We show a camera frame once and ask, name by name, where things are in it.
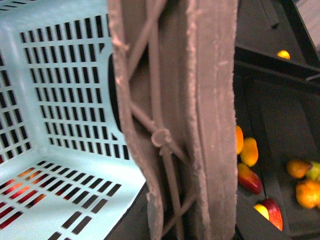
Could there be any light blue plastic basket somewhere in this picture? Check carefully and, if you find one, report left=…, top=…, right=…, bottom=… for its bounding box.
left=0, top=0, right=145, bottom=240

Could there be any black fruit display shelf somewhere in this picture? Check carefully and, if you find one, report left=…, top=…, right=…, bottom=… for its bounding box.
left=233, top=0, right=320, bottom=240

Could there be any yellow mango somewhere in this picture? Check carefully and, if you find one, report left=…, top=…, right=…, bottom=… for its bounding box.
left=240, top=137, right=259, bottom=167

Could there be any brown basket handle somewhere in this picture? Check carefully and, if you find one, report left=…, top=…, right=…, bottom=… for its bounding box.
left=107, top=0, right=239, bottom=240

